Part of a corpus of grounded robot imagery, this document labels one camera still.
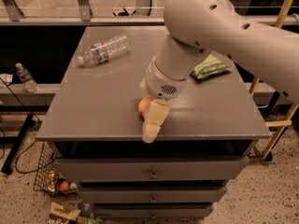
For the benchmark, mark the grey drawer cabinet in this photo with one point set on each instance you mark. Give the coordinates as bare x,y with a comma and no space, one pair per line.
94,128

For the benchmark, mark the clear plastic water bottle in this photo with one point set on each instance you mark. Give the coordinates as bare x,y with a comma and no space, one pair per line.
104,51

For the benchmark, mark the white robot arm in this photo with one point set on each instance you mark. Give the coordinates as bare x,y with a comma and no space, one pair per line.
198,27

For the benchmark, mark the yellow wooden ladder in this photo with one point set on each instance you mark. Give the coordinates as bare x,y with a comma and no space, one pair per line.
280,125

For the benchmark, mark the orange fruit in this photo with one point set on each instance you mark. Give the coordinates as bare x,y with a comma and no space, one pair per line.
143,103

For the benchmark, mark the black metal stand leg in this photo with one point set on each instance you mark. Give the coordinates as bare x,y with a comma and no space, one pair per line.
6,168

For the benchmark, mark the metal window railing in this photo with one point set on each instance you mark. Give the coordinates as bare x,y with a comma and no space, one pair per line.
80,12

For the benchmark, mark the wire basket on floor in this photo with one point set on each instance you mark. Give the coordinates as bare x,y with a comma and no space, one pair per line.
48,179

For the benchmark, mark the green chip bag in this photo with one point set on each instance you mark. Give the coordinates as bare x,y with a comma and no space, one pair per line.
210,66

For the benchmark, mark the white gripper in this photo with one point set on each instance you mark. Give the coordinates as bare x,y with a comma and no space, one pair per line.
159,81

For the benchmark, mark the snack bag on floor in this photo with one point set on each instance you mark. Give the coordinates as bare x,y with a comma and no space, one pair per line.
79,215

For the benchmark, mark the small water bottle on ledge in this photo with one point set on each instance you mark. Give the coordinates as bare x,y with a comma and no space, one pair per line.
26,78

